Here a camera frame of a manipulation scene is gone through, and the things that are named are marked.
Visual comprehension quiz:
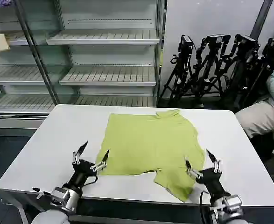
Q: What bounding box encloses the grey metal shelf rack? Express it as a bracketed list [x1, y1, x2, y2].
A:
[0, 0, 165, 137]

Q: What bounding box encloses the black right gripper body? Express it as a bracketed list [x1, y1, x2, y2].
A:
[195, 168, 231, 199]

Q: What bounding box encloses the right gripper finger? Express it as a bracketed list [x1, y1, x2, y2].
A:
[185, 160, 204, 180]
[205, 149, 222, 174]

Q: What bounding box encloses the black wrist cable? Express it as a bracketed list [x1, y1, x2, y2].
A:
[198, 190, 211, 224]
[83, 175, 99, 188]

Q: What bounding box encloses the green shirt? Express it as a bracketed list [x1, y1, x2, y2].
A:
[95, 109, 206, 203]

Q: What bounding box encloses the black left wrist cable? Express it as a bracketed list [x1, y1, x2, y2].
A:
[83, 175, 99, 188]

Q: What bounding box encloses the grey slanted metal pole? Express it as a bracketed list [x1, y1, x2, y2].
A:
[14, 0, 59, 106]

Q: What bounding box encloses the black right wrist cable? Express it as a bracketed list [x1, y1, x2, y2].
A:
[198, 190, 211, 224]

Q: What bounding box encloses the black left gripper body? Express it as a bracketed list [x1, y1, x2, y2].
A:
[68, 160, 98, 189]

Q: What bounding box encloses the person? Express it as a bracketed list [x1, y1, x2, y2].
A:
[234, 67, 274, 164]

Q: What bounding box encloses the grey metal table frame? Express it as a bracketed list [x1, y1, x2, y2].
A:
[0, 185, 38, 224]

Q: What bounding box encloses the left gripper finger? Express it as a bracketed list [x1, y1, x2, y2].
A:
[72, 140, 89, 165]
[90, 149, 111, 172]

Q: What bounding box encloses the dark slanted metal pole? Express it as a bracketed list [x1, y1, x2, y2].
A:
[250, 0, 274, 35]

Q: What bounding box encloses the black tripod with camera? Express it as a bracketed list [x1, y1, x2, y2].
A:
[192, 34, 232, 103]
[159, 34, 199, 105]
[223, 34, 261, 110]
[248, 38, 274, 105]

